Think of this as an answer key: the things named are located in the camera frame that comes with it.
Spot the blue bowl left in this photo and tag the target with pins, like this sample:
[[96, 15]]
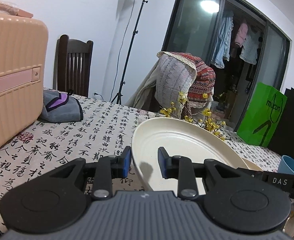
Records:
[[286, 165]]

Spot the hanging pink garment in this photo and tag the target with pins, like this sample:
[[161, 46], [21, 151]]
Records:
[[241, 34]]

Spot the studio light on stand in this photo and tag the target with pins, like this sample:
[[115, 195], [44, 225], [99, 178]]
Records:
[[116, 98]]

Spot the pink small suitcase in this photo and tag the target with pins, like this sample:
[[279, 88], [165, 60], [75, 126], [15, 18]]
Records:
[[23, 45]]

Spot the calligraphy print tablecloth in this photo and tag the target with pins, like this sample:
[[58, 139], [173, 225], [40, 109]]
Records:
[[105, 129]]

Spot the hanging light blue shirt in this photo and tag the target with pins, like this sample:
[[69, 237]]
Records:
[[223, 40]]

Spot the green paper bag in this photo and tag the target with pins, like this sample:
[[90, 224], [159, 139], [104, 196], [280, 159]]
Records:
[[262, 116]]

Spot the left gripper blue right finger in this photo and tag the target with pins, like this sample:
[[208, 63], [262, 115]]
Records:
[[179, 168]]

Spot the patterned blanket on chair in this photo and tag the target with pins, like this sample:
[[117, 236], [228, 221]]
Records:
[[179, 80]]

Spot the yellow flower branch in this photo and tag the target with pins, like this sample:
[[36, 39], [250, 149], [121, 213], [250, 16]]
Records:
[[205, 120]]

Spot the grey purple cloth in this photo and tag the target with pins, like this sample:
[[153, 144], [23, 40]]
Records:
[[60, 108]]

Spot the dark wooden chair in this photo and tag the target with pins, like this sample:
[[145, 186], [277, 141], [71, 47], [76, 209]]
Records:
[[72, 65]]

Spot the cream plate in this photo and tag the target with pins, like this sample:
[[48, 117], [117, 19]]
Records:
[[252, 166], [178, 138]]

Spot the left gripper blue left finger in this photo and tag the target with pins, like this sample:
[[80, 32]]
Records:
[[108, 168]]

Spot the dark framed glass door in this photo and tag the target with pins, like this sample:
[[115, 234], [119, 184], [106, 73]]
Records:
[[194, 27]]

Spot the black paper bag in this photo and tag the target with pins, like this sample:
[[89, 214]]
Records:
[[282, 141]]

